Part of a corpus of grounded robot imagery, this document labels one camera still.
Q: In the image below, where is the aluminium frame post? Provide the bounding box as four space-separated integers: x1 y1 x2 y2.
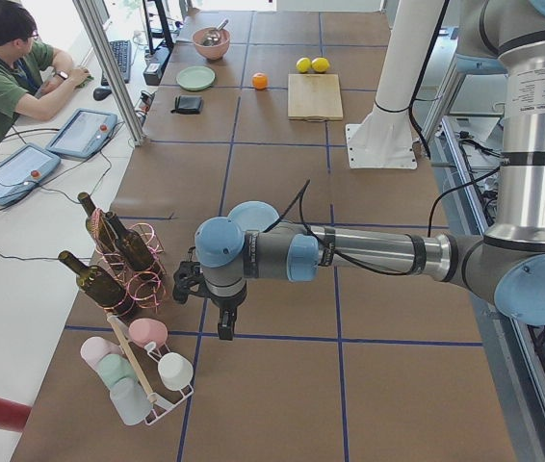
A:
72 0 145 146

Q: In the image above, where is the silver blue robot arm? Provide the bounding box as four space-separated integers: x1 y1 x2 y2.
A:
174 1 545 340

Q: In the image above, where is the copper wire bottle rack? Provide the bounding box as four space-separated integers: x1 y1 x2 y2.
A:
95 222 168 314

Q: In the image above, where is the light green plate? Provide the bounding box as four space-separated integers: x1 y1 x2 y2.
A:
176 66 216 91

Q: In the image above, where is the white cup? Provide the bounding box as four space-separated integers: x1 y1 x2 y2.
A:
158 352 194 391

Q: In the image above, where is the blue teach pendant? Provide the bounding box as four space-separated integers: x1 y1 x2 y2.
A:
46 109 117 160
0 143 61 206

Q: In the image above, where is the black computer mouse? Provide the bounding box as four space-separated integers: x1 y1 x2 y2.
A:
92 87 112 101

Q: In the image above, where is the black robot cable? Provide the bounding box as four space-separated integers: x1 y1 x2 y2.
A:
272 179 503 278

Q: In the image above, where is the person in green shirt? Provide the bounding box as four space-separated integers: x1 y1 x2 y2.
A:
0 1 91 141

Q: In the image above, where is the black keyboard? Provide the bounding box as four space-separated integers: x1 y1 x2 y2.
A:
109 39 132 83

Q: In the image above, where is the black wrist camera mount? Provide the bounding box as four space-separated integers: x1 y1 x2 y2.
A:
172 246 209 304

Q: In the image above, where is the mint green cup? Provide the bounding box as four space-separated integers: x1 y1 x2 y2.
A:
95 353 136 389

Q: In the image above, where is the pink bowl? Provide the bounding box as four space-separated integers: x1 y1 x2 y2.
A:
192 28 230 61

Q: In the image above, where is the folded grey cloth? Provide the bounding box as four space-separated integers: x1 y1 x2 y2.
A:
171 95 203 115

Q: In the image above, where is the pale pink cup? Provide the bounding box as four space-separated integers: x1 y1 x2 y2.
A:
80 336 123 371

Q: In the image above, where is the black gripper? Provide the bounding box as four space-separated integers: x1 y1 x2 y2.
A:
205 282 247 341

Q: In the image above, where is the metal scoop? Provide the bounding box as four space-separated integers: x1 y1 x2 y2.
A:
201 18 229 46

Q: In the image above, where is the dark wine bottle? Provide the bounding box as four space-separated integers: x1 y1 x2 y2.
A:
77 192 115 254
58 250 133 316
104 211 159 273

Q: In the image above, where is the wooden cutting board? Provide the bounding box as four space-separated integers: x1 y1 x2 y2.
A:
288 74 344 121

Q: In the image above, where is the yellow lemon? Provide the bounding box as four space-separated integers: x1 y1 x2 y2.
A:
296 57 312 74
311 57 330 73

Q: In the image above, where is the orange fruit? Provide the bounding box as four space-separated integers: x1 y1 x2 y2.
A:
251 72 269 90

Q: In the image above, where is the light blue cup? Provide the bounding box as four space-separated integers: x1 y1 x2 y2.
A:
109 377 152 425

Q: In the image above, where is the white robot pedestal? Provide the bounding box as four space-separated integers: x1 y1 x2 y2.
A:
346 0 448 169

